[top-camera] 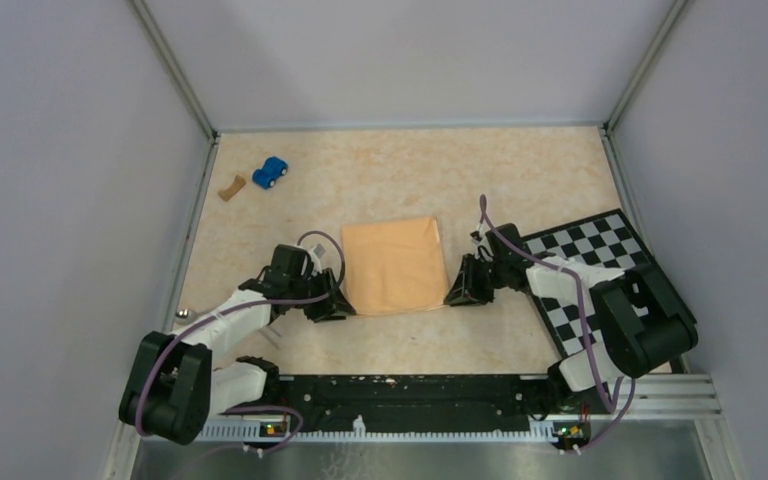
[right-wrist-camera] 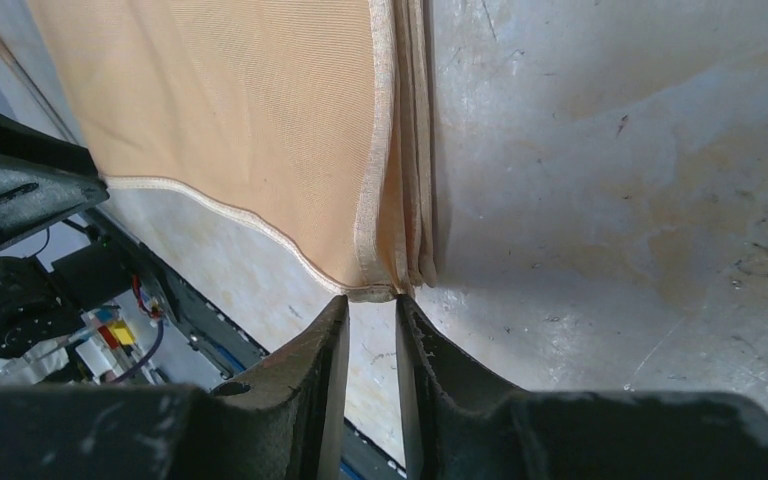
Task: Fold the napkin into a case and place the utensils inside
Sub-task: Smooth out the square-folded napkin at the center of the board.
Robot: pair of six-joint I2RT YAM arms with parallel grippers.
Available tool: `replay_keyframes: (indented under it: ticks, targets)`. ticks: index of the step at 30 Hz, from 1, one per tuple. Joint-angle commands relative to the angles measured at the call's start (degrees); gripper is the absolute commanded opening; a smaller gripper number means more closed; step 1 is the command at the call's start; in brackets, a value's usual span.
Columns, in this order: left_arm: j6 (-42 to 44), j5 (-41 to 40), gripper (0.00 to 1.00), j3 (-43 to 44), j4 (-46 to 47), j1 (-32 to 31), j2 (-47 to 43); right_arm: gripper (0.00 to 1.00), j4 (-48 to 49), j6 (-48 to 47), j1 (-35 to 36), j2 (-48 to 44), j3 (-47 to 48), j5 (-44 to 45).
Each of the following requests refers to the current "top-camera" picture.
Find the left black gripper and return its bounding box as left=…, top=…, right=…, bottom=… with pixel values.
left=289, top=267, right=356, bottom=323

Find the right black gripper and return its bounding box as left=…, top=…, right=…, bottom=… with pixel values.
left=444, top=253, right=508, bottom=307

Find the orange cloth napkin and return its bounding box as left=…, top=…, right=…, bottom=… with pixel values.
left=341, top=216, right=448, bottom=316

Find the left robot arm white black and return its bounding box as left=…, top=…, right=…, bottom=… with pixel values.
left=118, top=244, right=356, bottom=445

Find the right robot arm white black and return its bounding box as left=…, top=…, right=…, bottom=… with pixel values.
left=444, top=211, right=698, bottom=412

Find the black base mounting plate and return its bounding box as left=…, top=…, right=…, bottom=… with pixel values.
left=218, top=374, right=614, bottom=435

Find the black white checkerboard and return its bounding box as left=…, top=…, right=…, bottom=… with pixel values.
left=524, top=210, right=698, bottom=390

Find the blue toy car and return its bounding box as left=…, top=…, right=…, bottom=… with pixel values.
left=252, top=156, right=288, bottom=190

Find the small brown wooden piece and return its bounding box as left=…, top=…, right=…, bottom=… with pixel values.
left=217, top=175, right=247, bottom=202

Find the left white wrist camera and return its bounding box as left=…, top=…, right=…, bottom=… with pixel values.
left=306, top=244, right=326, bottom=275

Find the aluminium front rail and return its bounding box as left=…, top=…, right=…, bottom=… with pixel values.
left=118, top=374, right=723, bottom=444

